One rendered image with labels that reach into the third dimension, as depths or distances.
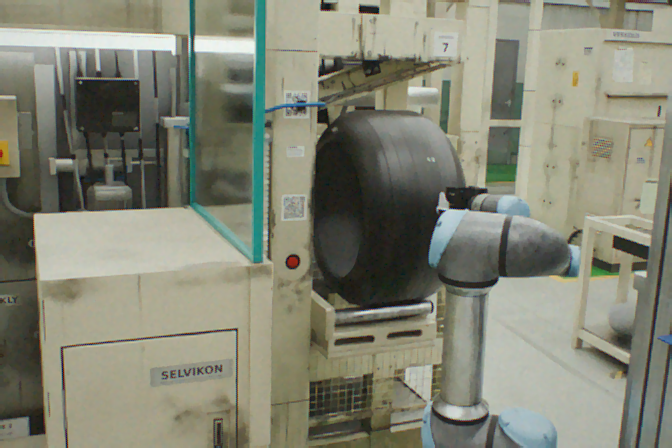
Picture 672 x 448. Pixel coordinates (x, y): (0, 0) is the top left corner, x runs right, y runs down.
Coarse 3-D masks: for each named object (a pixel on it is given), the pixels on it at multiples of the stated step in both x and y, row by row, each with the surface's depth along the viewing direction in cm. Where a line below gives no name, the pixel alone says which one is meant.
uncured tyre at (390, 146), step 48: (336, 144) 247; (384, 144) 207; (432, 144) 212; (336, 192) 257; (384, 192) 203; (432, 192) 207; (336, 240) 256; (384, 240) 204; (336, 288) 231; (384, 288) 213; (432, 288) 221
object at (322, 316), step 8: (312, 296) 222; (312, 304) 221; (320, 304) 215; (328, 304) 215; (312, 312) 221; (320, 312) 215; (328, 312) 212; (312, 320) 222; (320, 320) 216; (328, 320) 212; (312, 328) 222; (320, 328) 216; (328, 328) 213; (328, 336) 213
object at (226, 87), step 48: (192, 0) 173; (240, 0) 136; (192, 48) 175; (240, 48) 138; (192, 96) 178; (240, 96) 140; (192, 144) 180; (240, 144) 141; (192, 192) 183; (240, 192) 143; (240, 240) 145
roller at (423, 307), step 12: (420, 300) 230; (336, 312) 218; (348, 312) 219; (360, 312) 220; (372, 312) 222; (384, 312) 223; (396, 312) 225; (408, 312) 226; (420, 312) 228; (432, 312) 230; (336, 324) 218
